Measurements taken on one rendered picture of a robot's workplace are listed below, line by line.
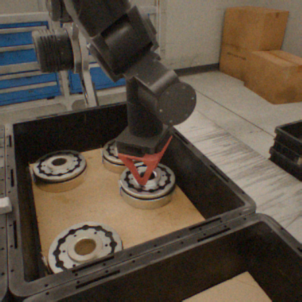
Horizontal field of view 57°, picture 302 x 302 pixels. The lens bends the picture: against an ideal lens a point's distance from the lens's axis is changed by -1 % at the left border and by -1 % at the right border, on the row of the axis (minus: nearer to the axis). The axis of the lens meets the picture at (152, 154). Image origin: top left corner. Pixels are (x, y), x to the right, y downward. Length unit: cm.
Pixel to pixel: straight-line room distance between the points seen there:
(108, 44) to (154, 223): 29
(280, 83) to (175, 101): 282
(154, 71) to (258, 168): 58
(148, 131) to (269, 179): 48
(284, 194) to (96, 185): 48
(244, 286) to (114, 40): 36
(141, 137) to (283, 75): 276
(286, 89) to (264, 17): 85
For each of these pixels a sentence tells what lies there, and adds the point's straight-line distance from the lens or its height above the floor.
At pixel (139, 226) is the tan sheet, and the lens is 48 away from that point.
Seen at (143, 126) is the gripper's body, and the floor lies 98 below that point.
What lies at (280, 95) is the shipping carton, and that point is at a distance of 322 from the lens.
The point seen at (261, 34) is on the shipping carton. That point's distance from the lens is 361.
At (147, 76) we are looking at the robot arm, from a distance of 35.
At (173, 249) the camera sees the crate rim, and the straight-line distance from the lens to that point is 32.
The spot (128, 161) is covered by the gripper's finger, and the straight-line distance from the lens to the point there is 47.
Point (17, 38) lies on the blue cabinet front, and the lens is 232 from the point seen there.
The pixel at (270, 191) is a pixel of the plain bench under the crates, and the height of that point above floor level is 70.
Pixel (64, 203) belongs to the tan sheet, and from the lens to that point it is 54.
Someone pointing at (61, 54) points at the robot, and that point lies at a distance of 131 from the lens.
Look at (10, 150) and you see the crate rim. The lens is 53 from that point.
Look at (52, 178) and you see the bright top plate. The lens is 55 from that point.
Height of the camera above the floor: 118
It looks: 34 degrees down
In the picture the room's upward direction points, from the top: straight up
